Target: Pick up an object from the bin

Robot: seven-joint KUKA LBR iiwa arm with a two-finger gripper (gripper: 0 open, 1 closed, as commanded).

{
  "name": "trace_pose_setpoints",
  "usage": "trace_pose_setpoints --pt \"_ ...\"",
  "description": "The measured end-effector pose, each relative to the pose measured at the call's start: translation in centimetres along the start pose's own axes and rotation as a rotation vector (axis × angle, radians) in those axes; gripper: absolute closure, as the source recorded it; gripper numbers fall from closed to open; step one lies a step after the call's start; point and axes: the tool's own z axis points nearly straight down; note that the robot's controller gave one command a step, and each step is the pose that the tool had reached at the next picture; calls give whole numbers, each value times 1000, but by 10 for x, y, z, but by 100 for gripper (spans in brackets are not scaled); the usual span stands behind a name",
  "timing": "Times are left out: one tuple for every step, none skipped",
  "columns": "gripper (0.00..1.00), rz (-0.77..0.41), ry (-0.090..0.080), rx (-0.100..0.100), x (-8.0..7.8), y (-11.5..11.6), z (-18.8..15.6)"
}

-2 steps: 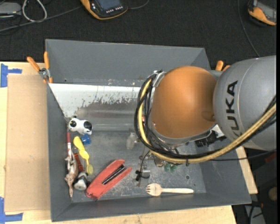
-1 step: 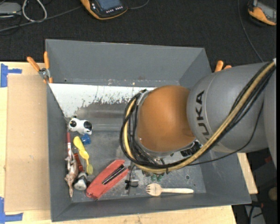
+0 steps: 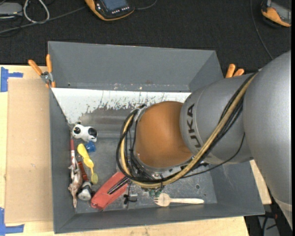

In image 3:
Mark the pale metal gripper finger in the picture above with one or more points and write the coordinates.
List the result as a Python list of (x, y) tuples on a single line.
[(133, 197)]

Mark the red stapler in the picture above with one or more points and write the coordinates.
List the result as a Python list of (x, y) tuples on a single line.
[(108, 193)]

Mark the pale wooden fork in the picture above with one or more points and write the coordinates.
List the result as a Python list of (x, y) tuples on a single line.
[(177, 200)]

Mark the pale pink toy animal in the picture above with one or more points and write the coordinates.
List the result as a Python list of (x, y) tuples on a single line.
[(76, 183)]

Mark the yellow plastic toy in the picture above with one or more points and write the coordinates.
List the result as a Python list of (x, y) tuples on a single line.
[(84, 154)]

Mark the small blue plastic piece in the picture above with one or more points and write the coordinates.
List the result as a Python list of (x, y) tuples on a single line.
[(91, 147)]

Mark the thin red stick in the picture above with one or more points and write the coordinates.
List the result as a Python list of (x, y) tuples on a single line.
[(72, 151)]

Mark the white and black toy dog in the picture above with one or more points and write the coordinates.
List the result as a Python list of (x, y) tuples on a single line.
[(82, 131)]

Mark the grey metal bin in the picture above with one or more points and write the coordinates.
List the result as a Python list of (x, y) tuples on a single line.
[(127, 65)]

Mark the brown cardboard board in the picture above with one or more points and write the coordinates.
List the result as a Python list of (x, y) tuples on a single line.
[(27, 144)]

